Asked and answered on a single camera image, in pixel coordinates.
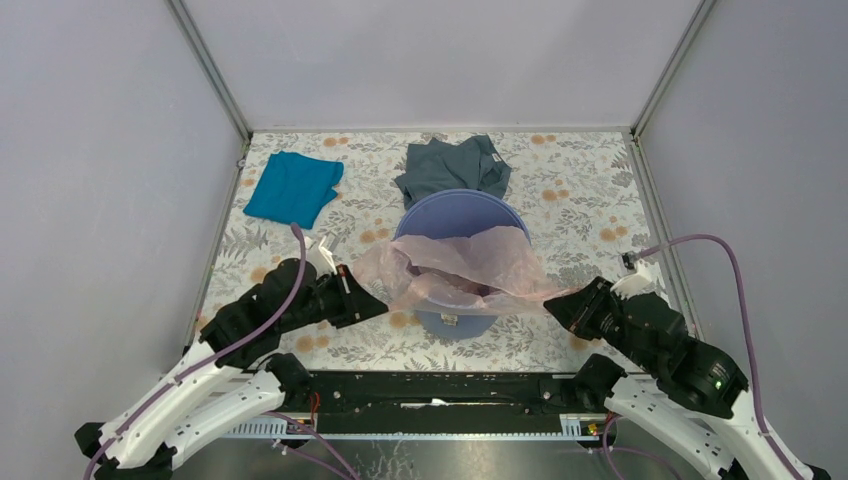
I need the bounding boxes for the pink plastic trash bag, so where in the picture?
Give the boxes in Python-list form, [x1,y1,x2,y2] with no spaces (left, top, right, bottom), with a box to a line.
[350,226,577,315]

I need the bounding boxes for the white slotted cable duct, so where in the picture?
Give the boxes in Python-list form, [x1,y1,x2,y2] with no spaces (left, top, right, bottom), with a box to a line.
[225,415,605,441]

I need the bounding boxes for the blue plastic trash bin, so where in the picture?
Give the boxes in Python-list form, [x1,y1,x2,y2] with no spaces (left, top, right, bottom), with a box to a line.
[394,189,530,340]

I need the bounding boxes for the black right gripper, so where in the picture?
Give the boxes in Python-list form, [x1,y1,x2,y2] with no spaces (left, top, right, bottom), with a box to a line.
[540,273,656,371]

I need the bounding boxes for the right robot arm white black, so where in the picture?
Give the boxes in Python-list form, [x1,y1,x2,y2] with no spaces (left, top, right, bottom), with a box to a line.
[543,277,830,479]

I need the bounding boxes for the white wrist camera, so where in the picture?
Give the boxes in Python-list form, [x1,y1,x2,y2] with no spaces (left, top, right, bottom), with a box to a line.
[611,252,655,299]
[304,234,338,277]

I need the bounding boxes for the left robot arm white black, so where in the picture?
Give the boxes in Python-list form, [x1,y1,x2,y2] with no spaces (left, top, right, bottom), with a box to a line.
[74,258,388,479]

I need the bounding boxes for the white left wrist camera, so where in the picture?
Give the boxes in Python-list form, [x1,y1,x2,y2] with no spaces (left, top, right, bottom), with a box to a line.
[304,234,338,277]

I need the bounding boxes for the floral tablecloth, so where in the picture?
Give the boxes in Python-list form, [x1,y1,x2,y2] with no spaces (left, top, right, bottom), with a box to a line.
[196,132,654,372]

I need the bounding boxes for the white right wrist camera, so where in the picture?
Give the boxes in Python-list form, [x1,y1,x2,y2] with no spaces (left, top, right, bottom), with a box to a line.
[611,252,655,299]

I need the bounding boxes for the grey-blue shirt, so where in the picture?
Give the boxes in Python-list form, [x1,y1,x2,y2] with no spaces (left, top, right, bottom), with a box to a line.
[395,135,512,210]

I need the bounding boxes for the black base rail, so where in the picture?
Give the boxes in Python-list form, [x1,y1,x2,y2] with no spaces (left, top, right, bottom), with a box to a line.
[277,370,608,424]

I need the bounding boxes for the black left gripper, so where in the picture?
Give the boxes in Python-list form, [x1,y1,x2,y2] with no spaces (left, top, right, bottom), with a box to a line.
[281,262,390,332]

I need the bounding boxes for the teal cloth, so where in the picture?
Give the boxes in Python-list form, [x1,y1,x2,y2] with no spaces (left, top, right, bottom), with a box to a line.
[243,152,345,230]

